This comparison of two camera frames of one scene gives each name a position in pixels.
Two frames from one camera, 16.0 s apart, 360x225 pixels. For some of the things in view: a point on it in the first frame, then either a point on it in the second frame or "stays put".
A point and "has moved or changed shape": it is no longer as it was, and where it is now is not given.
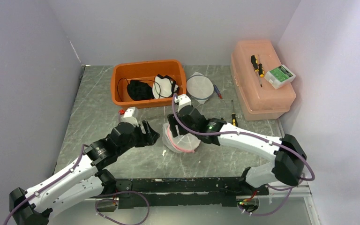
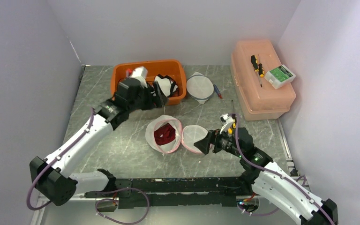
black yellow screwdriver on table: (234, 119) stays put
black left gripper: (150, 137) -> (160, 100)
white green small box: (279, 76) stays put
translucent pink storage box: (254, 102) stays put
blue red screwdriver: (216, 90) stays put
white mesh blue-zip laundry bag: (199, 86) stays put
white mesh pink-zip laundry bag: (187, 142) has moved or changed shape
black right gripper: (172, 127) -> (204, 145)
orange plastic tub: (124, 71) stays put
